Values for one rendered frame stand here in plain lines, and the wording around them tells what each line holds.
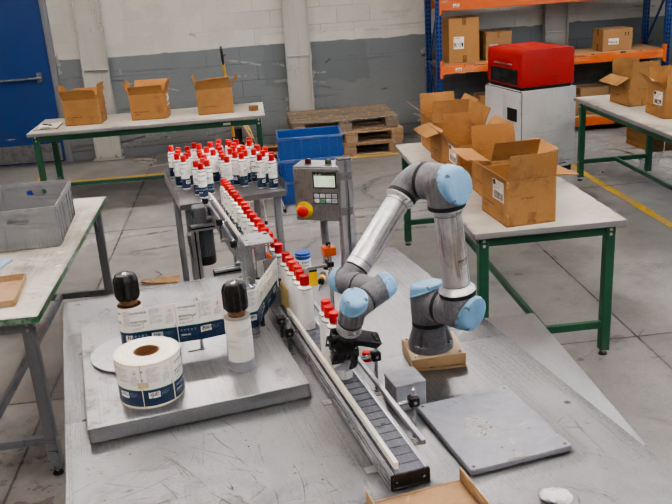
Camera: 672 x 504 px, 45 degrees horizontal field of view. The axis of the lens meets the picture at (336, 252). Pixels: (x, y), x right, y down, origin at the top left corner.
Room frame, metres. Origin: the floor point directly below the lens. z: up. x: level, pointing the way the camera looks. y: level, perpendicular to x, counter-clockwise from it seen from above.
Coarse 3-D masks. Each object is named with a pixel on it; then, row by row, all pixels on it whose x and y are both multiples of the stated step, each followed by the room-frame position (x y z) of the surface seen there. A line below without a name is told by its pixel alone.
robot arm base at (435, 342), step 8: (416, 328) 2.45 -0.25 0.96; (424, 328) 2.43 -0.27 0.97; (432, 328) 2.42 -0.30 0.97; (440, 328) 2.43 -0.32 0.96; (448, 328) 2.47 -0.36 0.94; (416, 336) 2.44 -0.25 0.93; (424, 336) 2.42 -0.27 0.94; (432, 336) 2.42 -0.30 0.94; (440, 336) 2.42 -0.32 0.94; (448, 336) 2.45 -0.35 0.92; (408, 344) 2.48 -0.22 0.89; (416, 344) 2.43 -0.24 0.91; (424, 344) 2.42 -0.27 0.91; (432, 344) 2.41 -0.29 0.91; (440, 344) 2.41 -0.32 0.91; (448, 344) 2.43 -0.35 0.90; (416, 352) 2.43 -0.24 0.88; (424, 352) 2.41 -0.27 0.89; (432, 352) 2.40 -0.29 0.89; (440, 352) 2.41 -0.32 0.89
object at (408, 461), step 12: (312, 336) 2.60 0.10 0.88; (348, 384) 2.24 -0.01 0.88; (360, 384) 2.24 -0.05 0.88; (360, 396) 2.16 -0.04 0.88; (372, 408) 2.09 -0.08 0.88; (360, 420) 2.03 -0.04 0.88; (372, 420) 2.03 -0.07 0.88; (384, 420) 2.02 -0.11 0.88; (384, 432) 1.96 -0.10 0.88; (396, 432) 1.96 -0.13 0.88; (396, 444) 1.90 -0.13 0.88; (384, 456) 1.84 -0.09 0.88; (396, 456) 1.84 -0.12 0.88; (408, 456) 1.84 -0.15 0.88; (408, 468) 1.78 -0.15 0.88; (420, 468) 1.78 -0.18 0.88
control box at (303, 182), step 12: (300, 168) 2.66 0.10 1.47; (312, 168) 2.65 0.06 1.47; (324, 168) 2.64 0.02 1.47; (336, 168) 2.63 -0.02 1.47; (300, 180) 2.66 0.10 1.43; (312, 180) 2.65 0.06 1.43; (336, 180) 2.62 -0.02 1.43; (300, 192) 2.66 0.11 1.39; (312, 192) 2.65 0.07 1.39; (324, 192) 2.64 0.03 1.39; (336, 192) 2.62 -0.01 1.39; (300, 204) 2.66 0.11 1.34; (312, 204) 2.65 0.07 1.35; (324, 204) 2.64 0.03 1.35; (336, 204) 2.63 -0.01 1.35; (312, 216) 2.65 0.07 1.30; (324, 216) 2.64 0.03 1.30; (336, 216) 2.63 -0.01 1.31
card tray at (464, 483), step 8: (464, 472) 1.77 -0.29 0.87; (456, 480) 1.78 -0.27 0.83; (464, 480) 1.76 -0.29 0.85; (424, 488) 1.76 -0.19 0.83; (432, 488) 1.76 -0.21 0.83; (440, 488) 1.76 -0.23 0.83; (448, 488) 1.75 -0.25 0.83; (456, 488) 1.75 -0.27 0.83; (464, 488) 1.75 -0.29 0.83; (472, 488) 1.72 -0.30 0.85; (368, 496) 1.70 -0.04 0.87; (392, 496) 1.74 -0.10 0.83; (400, 496) 1.73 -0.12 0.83; (408, 496) 1.73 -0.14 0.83; (416, 496) 1.73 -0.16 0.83; (424, 496) 1.73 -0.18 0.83; (432, 496) 1.72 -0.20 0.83; (440, 496) 1.72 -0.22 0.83; (448, 496) 1.72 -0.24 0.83; (456, 496) 1.72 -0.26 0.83; (464, 496) 1.72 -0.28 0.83; (472, 496) 1.71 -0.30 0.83; (480, 496) 1.68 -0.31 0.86
